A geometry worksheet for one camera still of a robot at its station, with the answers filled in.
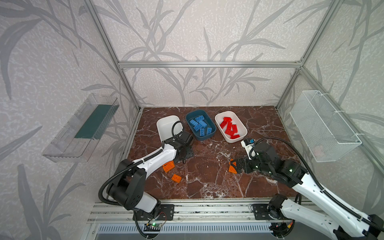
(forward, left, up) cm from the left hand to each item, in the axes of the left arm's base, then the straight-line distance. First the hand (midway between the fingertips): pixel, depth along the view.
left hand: (189, 150), depth 89 cm
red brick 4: (+21, -31, -6) cm, 38 cm away
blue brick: (+18, -8, -7) cm, 21 cm away
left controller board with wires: (-37, +16, -8) cm, 41 cm away
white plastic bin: (+23, +20, -6) cm, 31 cm away
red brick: (+14, -30, -5) cm, 34 cm away
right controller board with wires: (-38, -47, -9) cm, 61 cm away
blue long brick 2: (+21, -5, -5) cm, 22 cm away
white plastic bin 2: (+20, -36, -5) cm, 41 cm away
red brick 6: (+25, -23, -5) cm, 35 cm away
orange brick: (-14, +7, -6) cm, 17 cm away
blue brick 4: (+19, -13, -6) cm, 24 cm away
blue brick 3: (+30, -6, -6) cm, 31 cm away
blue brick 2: (+26, -2, -5) cm, 26 cm away
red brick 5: (+24, -28, -6) cm, 37 cm away
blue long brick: (+24, -9, -6) cm, 26 cm away
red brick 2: (+28, -25, -4) cm, 38 cm away
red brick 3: (+18, -27, -6) cm, 33 cm away
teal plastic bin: (+33, 0, -5) cm, 33 cm away
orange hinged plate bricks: (-7, +12, -6) cm, 15 cm away
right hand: (-9, -25, +13) cm, 30 cm away
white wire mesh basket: (-8, -60, +29) cm, 67 cm away
